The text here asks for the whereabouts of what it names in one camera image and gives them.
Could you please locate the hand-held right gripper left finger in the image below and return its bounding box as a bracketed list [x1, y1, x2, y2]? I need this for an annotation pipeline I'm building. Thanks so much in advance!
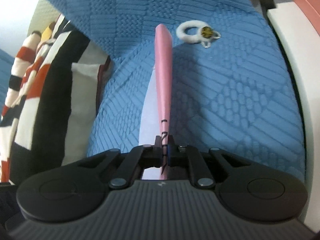
[75, 135, 163, 189]

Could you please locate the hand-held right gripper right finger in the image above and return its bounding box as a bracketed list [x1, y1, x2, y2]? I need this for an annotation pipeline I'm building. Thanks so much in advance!
[167, 135, 250, 189]

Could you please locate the pink paper bag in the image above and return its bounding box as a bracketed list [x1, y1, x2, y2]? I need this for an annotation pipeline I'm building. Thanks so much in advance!
[140, 24, 174, 180]

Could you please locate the blue textured chair cover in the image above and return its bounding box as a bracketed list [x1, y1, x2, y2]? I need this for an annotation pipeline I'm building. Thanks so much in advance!
[27, 0, 307, 183]

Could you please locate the red white black striped blanket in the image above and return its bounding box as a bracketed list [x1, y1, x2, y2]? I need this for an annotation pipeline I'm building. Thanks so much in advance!
[0, 12, 112, 185]

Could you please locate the white chair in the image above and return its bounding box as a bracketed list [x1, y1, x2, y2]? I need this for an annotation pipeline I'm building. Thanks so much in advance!
[244, 0, 320, 230]

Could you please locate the striped plush toy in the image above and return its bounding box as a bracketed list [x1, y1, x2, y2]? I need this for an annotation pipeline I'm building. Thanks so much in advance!
[1, 21, 63, 120]

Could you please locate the blue ribbed sheet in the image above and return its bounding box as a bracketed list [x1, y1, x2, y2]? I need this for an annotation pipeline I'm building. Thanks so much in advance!
[0, 49, 15, 98]

